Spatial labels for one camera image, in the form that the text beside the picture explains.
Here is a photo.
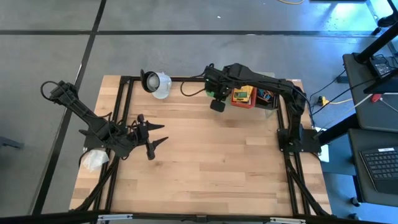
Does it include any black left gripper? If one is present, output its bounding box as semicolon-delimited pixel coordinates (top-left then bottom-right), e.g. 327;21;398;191
126;113;170;161

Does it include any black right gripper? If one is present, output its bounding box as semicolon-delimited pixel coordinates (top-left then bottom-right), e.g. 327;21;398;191
203;63;233;113

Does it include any red plastic basket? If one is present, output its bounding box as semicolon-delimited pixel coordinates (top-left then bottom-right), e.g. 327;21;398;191
229;85;259;110

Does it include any blue silicone wristband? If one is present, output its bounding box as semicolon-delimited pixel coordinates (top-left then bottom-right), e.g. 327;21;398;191
257;89;272;102

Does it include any black plastic basket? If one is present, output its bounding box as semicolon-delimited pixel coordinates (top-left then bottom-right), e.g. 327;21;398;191
255;87;280;110

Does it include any black side desk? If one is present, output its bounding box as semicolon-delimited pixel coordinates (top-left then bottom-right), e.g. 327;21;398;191
341;52;398;208

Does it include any green perforated metal shelf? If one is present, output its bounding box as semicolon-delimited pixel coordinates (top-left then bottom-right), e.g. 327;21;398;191
213;68;280;119

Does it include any white plastic bag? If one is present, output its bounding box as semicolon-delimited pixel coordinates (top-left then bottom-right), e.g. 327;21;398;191
81;149;110;173

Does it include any white paper sheet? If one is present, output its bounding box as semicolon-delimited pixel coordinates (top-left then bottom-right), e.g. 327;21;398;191
319;143;330;163

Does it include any grey chair base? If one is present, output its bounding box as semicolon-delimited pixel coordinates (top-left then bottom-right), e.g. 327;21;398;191
0;136;24;149

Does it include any black power adapter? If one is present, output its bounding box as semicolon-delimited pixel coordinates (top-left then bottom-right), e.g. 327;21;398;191
369;58;392;78

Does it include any black diagonal pole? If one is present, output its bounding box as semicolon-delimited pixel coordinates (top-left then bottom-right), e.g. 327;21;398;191
355;20;398;64

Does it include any black keyboard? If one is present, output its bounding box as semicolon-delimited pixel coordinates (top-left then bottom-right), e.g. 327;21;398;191
359;146;398;194

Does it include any rolling chair base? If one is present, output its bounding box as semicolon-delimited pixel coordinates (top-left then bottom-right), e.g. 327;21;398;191
374;0;398;35

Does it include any black aluminium table frame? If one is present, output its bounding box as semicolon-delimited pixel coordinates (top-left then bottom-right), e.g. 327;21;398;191
0;75;398;224

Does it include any white cable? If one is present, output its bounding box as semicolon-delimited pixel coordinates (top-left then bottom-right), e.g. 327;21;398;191
323;93;374;125

